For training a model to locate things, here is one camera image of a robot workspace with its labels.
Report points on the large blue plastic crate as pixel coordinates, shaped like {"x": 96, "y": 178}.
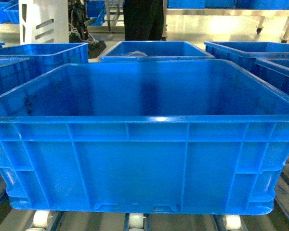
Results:
{"x": 179, "y": 137}

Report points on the blue crate behind centre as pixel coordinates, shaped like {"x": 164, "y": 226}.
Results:
{"x": 145, "y": 51}

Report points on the person in black trousers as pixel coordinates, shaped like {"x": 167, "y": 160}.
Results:
{"x": 143, "y": 20}

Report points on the white roller track centre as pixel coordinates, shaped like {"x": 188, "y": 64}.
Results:
{"x": 136, "y": 221}

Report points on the white roller track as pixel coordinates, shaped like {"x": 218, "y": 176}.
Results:
{"x": 41, "y": 219}
{"x": 136, "y": 221}
{"x": 232, "y": 222}

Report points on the blue crate left rear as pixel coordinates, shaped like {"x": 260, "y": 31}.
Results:
{"x": 48, "y": 56}

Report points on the blue crate right rear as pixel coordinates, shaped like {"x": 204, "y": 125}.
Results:
{"x": 245, "y": 53}

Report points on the white perforated panel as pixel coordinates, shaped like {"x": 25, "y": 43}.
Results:
{"x": 43, "y": 21}

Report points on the blue crate left front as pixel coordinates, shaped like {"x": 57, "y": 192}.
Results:
{"x": 15, "y": 72}

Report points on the blue crate right front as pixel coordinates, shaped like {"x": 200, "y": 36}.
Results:
{"x": 274, "y": 72}

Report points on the metal rack in background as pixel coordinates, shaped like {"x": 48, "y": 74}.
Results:
{"x": 248, "y": 8}

